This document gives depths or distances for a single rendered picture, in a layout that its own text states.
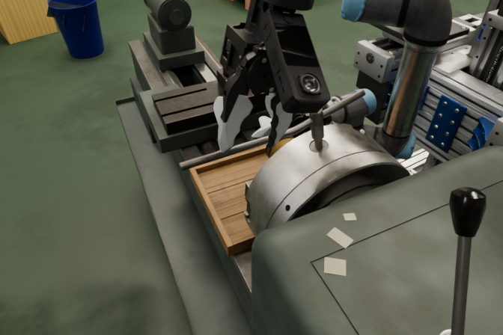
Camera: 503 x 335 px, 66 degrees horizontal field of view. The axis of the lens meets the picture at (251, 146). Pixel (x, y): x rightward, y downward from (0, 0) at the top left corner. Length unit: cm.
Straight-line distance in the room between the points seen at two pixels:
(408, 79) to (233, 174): 53
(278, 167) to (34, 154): 235
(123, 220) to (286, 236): 179
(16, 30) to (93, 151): 206
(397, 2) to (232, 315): 95
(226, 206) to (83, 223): 138
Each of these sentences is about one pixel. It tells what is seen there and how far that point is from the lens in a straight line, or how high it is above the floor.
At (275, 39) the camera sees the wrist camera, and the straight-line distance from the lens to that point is 40.
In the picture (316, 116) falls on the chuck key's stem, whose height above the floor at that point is 131.
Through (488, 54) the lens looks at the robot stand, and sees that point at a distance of 138.
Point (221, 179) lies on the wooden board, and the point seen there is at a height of 89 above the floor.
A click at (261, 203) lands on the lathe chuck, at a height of 115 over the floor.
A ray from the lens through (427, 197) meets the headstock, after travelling 62.
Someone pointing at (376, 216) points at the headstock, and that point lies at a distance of 56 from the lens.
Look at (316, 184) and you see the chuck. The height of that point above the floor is 122.
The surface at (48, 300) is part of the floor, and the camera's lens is 210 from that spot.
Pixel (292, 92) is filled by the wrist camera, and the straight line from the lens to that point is 37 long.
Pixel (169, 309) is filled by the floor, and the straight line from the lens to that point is 191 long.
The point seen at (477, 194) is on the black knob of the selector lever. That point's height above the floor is 140.
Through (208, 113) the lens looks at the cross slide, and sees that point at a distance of 122.
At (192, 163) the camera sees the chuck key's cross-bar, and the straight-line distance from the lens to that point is 55.
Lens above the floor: 167
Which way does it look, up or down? 40 degrees down
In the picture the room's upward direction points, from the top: straight up
